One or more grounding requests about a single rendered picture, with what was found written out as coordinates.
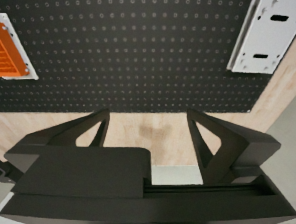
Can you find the orange tube rack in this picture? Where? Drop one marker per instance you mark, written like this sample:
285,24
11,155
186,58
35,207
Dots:
11,63

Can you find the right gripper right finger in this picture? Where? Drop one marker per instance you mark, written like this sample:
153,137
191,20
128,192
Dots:
240,146

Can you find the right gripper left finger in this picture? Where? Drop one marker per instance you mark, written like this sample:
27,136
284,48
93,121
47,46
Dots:
67,133

